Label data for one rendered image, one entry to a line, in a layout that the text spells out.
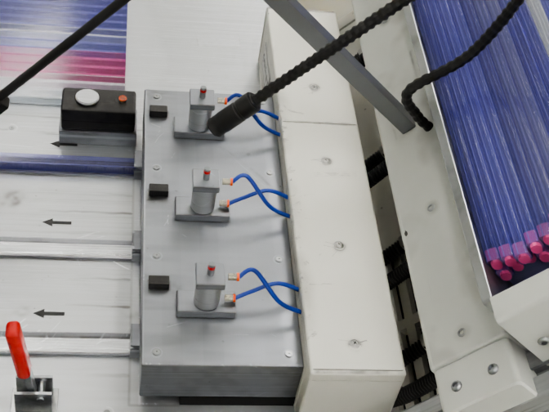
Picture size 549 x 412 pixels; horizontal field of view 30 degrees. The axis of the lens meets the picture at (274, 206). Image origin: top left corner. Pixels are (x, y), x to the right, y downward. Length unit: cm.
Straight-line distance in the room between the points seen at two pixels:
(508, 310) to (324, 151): 32
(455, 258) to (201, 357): 22
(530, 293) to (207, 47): 61
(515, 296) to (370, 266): 20
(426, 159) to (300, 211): 12
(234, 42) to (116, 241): 35
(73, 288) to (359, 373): 29
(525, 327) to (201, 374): 27
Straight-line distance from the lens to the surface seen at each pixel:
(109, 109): 107
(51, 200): 104
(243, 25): 127
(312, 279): 89
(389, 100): 93
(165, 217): 95
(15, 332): 81
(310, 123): 103
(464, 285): 83
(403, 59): 103
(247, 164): 100
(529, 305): 74
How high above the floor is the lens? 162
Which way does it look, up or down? 25 degrees down
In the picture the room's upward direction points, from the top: 59 degrees clockwise
